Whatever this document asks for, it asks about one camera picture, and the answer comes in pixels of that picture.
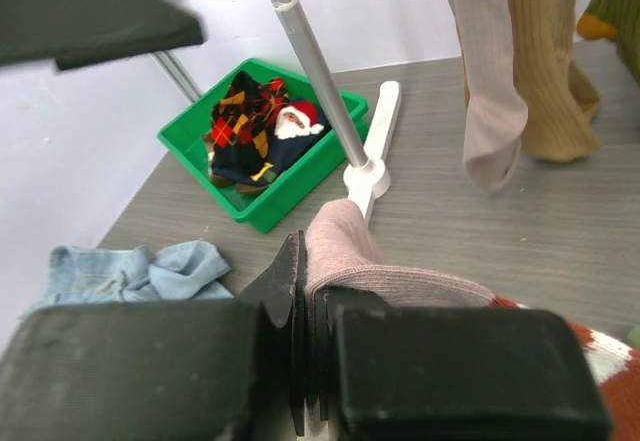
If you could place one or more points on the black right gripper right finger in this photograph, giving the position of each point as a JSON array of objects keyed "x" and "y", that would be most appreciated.
[{"x": 443, "y": 373}]

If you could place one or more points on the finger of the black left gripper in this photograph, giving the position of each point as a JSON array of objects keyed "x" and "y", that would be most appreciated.
[{"x": 79, "y": 33}]

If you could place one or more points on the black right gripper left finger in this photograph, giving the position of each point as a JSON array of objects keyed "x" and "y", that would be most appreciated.
[{"x": 227, "y": 369}]

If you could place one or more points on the beige grey sock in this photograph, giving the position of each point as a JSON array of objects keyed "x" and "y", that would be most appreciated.
[
  {"x": 343, "y": 253},
  {"x": 496, "y": 114}
]

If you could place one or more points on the black colourful argyle sock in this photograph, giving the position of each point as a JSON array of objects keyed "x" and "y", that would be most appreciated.
[{"x": 242, "y": 122}]

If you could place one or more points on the brown striped sock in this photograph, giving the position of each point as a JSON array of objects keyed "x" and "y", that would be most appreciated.
[{"x": 224, "y": 182}]

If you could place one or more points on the light blue denim shirt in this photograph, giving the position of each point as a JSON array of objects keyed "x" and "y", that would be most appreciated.
[{"x": 189, "y": 270}]

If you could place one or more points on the green plastic tray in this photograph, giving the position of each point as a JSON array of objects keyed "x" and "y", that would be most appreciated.
[{"x": 182, "y": 138}]

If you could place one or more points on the green crumpled garment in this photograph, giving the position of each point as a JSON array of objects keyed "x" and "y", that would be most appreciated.
[{"x": 633, "y": 337}]

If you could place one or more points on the tan ribbed sock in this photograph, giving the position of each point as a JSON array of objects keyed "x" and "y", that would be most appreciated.
[{"x": 561, "y": 100}]

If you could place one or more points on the olive yellow toe sock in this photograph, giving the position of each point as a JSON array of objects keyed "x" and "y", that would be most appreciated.
[{"x": 616, "y": 21}]

